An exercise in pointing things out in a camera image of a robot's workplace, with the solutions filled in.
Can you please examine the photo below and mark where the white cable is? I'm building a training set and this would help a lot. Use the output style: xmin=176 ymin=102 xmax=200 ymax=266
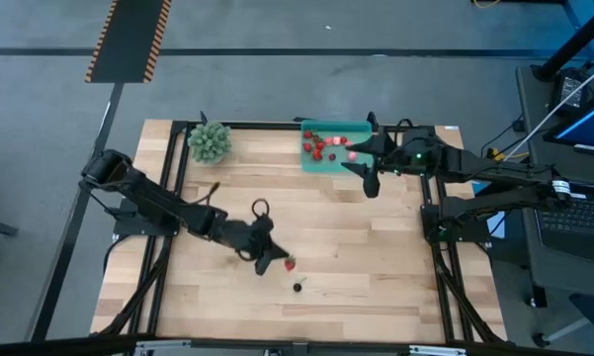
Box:
xmin=503 ymin=57 xmax=594 ymax=162

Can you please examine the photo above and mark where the blue box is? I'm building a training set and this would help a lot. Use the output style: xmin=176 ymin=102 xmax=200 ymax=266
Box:
xmin=471 ymin=180 xmax=508 ymax=239

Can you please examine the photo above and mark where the black frame beam with brackets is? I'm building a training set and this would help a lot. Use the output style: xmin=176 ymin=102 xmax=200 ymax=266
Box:
xmin=0 ymin=333 xmax=594 ymax=356

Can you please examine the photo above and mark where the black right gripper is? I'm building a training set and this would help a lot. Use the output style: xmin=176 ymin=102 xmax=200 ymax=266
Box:
xmin=339 ymin=128 xmax=447 ymax=200

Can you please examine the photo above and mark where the black vertical post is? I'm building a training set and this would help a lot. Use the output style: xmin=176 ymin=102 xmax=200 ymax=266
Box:
xmin=532 ymin=0 xmax=594 ymax=83

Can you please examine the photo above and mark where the grey equipment cart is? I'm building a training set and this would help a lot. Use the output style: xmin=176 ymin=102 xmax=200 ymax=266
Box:
xmin=515 ymin=63 xmax=594 ymax=311

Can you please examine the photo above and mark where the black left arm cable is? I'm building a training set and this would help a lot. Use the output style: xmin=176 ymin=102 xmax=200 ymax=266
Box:
xmin=192 ymin=181 xmax=273 ymax=263

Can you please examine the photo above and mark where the black aluminium table frame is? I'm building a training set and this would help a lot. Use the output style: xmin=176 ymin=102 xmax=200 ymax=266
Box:
xmin=91 ymin=111 xmax=508 ymax=346

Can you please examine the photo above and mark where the teal plastic tupperware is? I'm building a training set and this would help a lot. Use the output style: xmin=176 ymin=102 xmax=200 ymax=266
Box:
xmin=299 ymin=119 xmax=376 ymax=174

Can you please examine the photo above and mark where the black power adapter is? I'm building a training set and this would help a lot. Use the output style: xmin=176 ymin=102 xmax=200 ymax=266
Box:
xmin=552 ymin=67 xmax=588 ymax=114

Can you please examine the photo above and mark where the black laptop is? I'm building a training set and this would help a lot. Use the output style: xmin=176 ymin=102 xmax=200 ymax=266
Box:
xmin=532 ymin=178 xmax=594 ymax=264

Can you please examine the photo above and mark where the monitor with blue screen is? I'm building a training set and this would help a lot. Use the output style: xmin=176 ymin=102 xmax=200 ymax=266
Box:
xmin=543 ymin=93 xmax=594 ymax=159

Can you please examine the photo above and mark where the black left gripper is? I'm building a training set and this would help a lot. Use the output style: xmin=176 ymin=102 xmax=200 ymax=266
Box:
xmin=221 ymin=217 xmax=292 ymax=277

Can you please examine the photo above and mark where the green artificial potted plant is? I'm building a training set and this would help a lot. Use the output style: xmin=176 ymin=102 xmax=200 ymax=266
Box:
xmin=186 ymin=120 xmax=233 ymax=165

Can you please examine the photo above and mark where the black orange-striped floor ramp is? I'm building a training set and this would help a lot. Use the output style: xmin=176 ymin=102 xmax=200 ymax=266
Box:
xmin=83 ymin=0 xmax=173 ymax=84

